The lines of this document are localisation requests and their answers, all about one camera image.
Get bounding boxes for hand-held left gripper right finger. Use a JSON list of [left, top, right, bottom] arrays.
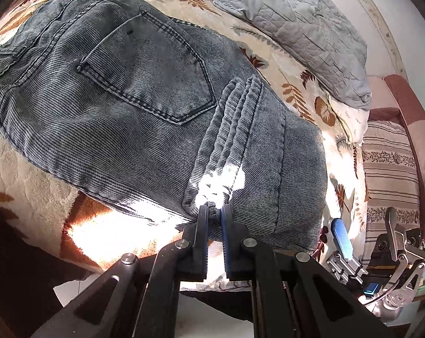
[[220, 203, 397, 338]]

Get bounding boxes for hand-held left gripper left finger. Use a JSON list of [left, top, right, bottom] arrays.
[[30, 204, 211, 338]]

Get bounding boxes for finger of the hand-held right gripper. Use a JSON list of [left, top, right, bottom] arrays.
[[385, 207, 425, 265], [326, 218, 370, 286]]

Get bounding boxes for grey denim pants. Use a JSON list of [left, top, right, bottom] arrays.
[[0, 0, 329, 255]]

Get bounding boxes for striped floral cushion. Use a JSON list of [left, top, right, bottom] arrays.
[[362, 120, 421, 234]]

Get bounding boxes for white patterned sheet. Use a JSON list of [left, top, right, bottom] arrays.
[[330, 98, 370, 146]]

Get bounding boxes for leaf print blanket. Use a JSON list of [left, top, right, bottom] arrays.
[[0, 0, 370, 291]]

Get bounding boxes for grey quilted pillow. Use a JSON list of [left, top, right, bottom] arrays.
[[212, 0, 372, 111]]

